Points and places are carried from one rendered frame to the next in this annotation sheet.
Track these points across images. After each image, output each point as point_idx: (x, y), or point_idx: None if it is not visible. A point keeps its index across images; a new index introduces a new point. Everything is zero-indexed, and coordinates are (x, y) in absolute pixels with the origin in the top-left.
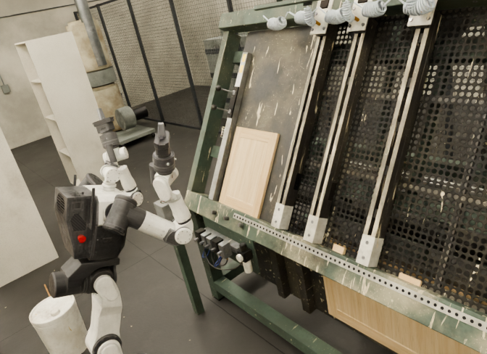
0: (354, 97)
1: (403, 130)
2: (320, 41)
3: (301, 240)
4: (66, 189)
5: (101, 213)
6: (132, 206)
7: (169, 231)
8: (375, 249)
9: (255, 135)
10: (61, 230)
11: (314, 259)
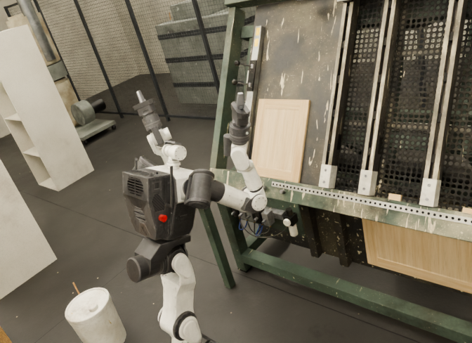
0: (391, 56)
1: (451, 80)
2: (348, 7)
3: (355, 195)
4: (135, 172)
5: (178, 190)
6: (213, 179)
7: (246, 199)
8: (437, 190)
9: (282, 104)
10: (132, 214)
11: (371, 210)
